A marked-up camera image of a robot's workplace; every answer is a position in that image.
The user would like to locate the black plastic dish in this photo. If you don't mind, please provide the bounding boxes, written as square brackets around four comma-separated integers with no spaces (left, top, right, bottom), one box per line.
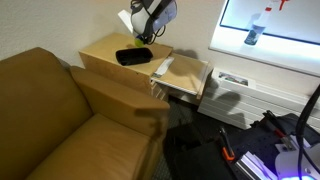
[115,47,154,67]

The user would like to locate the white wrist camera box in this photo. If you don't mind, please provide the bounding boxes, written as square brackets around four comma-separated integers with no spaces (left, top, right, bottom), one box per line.
[117,9,135,34]

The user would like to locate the white window sill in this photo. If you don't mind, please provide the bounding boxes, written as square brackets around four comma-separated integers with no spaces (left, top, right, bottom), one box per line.
[209,28,320,78]

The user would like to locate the colourful picture sticker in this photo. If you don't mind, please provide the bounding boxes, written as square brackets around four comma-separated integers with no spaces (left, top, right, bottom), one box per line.
[218,71,250,87]

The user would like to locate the white remote control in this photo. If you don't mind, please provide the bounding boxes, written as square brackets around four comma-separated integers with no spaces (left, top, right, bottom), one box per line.
[152,55,175,78]

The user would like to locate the orange handled bar clamp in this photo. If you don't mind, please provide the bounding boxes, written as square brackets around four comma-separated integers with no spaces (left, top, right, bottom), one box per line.
[262,109,295,145]
[218,127,236,163]

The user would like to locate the spray bottle with red trigger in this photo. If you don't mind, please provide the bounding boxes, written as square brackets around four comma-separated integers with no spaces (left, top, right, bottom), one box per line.
[243,0,288,47]

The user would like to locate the white ribbed radiator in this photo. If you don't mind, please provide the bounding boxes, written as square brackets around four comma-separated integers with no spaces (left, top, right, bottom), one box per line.
[197,68,320,131]

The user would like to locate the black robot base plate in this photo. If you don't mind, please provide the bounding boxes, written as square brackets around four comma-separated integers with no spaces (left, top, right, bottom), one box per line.
[173,111,320,180]

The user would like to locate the aluminium extrusion rail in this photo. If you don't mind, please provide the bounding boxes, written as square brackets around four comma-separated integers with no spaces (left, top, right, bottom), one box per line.
[234,151,280,180]
[287,132,313,151]

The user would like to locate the black fabric bag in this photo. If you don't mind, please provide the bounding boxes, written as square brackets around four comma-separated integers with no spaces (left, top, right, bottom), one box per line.
[164,123,205,159]

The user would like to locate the brown leather sofa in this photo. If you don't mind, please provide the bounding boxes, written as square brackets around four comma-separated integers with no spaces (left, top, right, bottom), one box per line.
[0,47,171,180]

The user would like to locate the wooden sliding drawer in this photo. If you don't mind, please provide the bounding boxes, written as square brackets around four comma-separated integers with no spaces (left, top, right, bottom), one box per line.
[150,53,214,102]

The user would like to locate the light wooden nightstand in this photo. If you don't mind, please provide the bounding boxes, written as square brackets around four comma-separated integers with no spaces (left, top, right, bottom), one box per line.
[78,32,174,98]

